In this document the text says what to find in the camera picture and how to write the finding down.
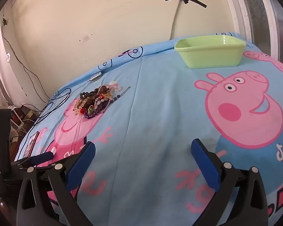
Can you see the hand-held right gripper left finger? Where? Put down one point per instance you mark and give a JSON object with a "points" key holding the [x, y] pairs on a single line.
{"points": [[81, 167]]}

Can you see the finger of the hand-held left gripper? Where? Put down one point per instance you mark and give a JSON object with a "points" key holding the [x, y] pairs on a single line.
{"points": [[41, 156]]}

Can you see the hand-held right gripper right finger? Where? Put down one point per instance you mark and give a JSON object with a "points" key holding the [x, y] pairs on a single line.
{"points": [[203, 162]]}

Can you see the pile of beaded jewelry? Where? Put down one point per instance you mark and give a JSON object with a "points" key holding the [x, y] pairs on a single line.
{"points": [[94, 98]]}

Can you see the green plastic basin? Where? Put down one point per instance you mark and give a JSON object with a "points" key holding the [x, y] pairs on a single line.
{"points": [[212, 56]]}

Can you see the phone with picture screen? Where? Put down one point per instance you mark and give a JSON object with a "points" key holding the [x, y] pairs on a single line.
{"points": [[32, 144]]}

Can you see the white metal rack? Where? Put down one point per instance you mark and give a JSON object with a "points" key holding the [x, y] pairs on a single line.
{"points": [[19, 124]]}

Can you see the blue cartoon pig printed blanket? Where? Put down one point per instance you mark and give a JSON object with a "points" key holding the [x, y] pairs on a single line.
{"points": [[155, 110]]}

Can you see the small white device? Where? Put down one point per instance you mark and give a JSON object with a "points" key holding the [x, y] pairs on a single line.
{"points": [[95, 77]]}

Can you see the white framed glass door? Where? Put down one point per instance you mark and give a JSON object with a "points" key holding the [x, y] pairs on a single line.
{"points": [[256, 9]]}

